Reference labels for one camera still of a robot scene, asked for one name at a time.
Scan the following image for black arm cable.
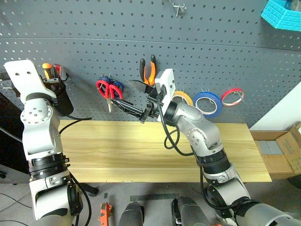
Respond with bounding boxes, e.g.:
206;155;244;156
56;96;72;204
157;93;259;214
58;113;93;226

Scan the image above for red tape roll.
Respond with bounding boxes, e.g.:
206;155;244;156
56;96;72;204
221;88;245;107

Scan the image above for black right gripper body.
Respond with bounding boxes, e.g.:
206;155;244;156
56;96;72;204
140;84;166;124

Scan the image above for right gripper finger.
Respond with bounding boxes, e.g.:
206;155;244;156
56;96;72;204
110;98;144;117
127;80;155;95

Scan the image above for metal pegboard hook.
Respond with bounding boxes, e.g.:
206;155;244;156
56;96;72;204
172;1;188;17
201;88;219;107
232;90;248;105

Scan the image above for large blue tape roll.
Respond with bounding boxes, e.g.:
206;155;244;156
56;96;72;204
193;91;223;118

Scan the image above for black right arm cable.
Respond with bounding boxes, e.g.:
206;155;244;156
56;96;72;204
157;93;259;214

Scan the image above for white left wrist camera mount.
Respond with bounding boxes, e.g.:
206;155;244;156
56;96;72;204
3;59;57;104

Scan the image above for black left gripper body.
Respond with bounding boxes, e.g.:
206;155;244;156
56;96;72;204
43;78;74;114

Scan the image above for dark rounded shape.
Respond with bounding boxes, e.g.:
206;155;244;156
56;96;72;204
118;202;145;226
171;196;209;226

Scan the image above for orange black handled pliers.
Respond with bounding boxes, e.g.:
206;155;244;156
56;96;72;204
139;54;157;86

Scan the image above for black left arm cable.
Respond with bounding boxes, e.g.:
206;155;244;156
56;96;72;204
58;113;93;226

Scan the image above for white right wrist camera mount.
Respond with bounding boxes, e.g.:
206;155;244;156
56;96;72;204
154;69;176;122

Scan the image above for cyan plastic bin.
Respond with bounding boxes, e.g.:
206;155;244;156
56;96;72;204
260;0;301;32

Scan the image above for red handled scissors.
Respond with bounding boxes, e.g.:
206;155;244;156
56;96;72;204
95;79;124;113

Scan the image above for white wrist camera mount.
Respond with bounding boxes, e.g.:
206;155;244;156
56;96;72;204
154;69;176;122
3;59;57;104

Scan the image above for grey pegboard panel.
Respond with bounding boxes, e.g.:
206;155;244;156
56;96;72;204
0;0;301;128

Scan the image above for brown cardboard box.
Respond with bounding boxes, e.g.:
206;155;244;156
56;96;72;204
249;122;301;181

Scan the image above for orange tool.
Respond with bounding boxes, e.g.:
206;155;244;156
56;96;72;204
98;202;113;226

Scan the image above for yellow tape roll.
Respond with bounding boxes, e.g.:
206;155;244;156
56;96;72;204
172;90;194;107

